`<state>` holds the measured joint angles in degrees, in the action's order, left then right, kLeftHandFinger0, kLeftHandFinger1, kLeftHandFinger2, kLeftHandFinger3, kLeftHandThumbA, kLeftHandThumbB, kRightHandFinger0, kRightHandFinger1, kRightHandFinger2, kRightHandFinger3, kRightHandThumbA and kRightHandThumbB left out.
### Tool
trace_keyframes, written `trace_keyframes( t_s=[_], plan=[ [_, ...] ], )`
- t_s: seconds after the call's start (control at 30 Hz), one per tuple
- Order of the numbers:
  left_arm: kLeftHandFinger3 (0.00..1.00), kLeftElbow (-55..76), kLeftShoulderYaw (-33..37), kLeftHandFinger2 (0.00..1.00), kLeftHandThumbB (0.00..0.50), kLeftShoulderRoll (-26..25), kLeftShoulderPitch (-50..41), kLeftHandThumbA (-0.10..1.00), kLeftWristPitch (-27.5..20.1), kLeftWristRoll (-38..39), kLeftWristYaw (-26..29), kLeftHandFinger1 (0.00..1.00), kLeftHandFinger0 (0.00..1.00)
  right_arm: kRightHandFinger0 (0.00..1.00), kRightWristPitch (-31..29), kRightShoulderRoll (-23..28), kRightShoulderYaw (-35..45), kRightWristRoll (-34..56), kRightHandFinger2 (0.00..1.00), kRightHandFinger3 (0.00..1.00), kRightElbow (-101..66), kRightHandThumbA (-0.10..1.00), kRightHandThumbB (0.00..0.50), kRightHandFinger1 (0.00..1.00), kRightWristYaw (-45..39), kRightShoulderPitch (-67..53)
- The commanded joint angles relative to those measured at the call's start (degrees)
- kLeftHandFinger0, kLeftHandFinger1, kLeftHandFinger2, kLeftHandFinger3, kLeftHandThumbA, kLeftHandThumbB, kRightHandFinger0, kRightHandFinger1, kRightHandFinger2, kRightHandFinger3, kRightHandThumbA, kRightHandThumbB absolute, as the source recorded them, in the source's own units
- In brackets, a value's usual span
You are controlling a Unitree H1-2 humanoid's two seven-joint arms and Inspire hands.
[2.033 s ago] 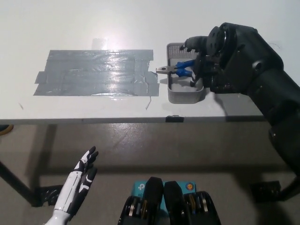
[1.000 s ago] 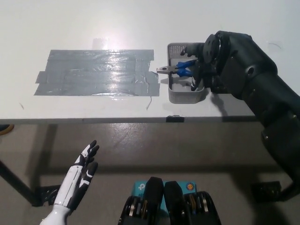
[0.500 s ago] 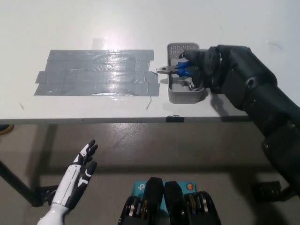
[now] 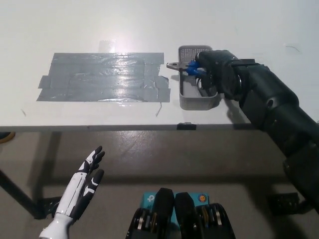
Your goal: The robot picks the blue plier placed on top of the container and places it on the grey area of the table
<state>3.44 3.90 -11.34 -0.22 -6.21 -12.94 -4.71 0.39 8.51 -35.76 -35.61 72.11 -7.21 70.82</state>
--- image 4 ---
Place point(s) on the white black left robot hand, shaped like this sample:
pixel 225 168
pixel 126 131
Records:
pixel 79 189

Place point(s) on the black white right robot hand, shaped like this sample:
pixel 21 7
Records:
pixel 220 72

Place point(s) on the grey perforated plastic container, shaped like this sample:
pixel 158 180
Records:
pixel 197 102

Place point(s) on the black diagonal table leg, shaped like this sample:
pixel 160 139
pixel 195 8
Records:
pixel 17 193

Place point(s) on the teal cardboard box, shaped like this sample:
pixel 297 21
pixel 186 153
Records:
pixel 149 198

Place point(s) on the yellow black round object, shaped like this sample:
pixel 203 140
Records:
pixel 5 138

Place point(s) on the grey duct tape patch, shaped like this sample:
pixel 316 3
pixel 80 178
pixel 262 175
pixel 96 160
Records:
pixel 99 79

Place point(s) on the black floor bracket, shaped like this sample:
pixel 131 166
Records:
pixel 284 203

